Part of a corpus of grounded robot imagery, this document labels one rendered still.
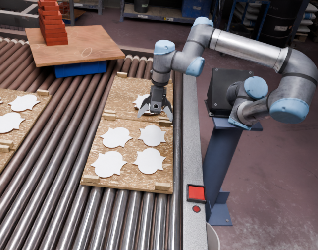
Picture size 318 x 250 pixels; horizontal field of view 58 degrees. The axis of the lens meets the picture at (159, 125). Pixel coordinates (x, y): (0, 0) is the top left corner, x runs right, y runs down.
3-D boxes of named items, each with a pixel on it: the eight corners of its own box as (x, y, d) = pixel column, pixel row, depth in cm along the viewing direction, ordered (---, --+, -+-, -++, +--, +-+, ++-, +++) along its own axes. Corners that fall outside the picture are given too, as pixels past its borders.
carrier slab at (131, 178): (172, 127, 142) (172, 125, 141) (172, 194, 109) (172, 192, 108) (101, 119, 140) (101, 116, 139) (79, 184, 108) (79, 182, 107)
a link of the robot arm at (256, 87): (260, 86, 151) (274, 80, 138) (252, 109, 150) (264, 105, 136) (240, 77, 150) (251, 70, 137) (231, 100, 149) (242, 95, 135)
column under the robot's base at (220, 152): (220, 185, 238) (253, 96, 184) (232, 226, 208) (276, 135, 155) (175, 183, 233) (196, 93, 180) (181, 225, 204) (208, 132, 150)
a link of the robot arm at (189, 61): (208, 45, 103) (180, 37, 106) (197, 74, 102) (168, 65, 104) (208, 55, 111) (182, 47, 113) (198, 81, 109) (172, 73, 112)
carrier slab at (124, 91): (172, 85, 174) (173, 82, 173) (172, 126, 142) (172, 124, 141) (115, 77, 173) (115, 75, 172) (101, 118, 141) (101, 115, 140)
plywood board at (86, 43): (100, 27, 206) (100, 25, 205) (125, 58, 172) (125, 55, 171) (25, 31, 185) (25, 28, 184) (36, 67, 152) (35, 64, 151)
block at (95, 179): (99, 180, 109) (99, 175, 107) (98, 184, 107) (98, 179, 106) (83, 178, 108) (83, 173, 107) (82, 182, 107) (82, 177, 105)
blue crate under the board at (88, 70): (93, 51, 197) (93, 37, 191) (107, 73, 176) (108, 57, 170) (46, 55, 184) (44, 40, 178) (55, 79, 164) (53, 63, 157)
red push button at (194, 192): (202, 189, 114) (203, 187, 113) (203, 202, 109) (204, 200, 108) (187, 187, 113) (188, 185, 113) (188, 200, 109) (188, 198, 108)
